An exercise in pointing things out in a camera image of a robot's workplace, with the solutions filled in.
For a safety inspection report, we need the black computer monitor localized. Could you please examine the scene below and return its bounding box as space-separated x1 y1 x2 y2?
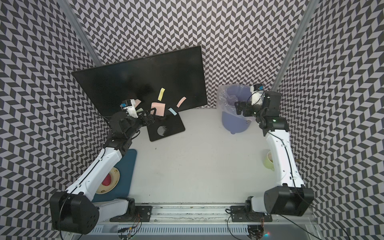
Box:
72 46 208 117

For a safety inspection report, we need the aluminium mounting rail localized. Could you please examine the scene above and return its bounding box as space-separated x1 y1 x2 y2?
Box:
64 202 322 226

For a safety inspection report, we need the red fruit toy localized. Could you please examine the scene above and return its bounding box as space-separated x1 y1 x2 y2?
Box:
102 174 112 186

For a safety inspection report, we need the yellow narrow sticky note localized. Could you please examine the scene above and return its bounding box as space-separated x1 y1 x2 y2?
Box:
158 88 166 102

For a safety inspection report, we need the pink narrow sticky note right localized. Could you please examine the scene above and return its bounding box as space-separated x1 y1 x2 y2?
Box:
176 97 187 108

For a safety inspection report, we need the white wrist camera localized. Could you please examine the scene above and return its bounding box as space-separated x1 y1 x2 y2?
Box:
120 99 138 119
250 84 264 98

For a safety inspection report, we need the blue trash bin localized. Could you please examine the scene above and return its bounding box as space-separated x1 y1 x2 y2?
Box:
221 84 256 135

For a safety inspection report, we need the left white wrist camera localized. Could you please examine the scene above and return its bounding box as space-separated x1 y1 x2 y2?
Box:
120 99 138 119

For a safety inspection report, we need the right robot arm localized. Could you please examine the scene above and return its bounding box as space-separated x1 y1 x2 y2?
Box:
235 90 315 217

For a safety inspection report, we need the beige plate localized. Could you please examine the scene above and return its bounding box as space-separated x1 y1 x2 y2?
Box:
96 167 120 195

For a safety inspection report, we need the dark teal placemat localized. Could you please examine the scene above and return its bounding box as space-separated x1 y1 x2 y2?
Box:
93 149 137 203

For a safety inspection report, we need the light green cup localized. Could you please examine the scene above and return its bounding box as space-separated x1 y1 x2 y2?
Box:
263 152 275 171

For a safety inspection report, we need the black monitor stand base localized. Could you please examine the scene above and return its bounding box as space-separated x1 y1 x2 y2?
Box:
147 115 186 142

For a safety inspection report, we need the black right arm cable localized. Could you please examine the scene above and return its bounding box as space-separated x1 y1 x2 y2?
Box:
275 191 352 240

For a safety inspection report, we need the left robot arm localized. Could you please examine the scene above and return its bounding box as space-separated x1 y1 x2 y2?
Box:
50 108 156 235

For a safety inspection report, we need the pink square sticky note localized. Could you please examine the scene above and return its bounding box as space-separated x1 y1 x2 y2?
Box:
151 103 166 117

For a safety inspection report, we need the peach sticky note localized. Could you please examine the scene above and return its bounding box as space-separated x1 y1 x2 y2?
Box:
135 99 141 108

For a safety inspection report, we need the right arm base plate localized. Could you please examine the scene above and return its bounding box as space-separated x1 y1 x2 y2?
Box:
229 205 273 223

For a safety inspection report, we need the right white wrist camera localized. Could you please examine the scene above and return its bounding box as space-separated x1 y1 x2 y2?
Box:
250 84 264 98

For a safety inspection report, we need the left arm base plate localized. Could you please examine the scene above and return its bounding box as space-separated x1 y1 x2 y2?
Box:
110 205 153 223

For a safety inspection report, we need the small blue sticky note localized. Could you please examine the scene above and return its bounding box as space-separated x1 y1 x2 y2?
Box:
168 108 178 116

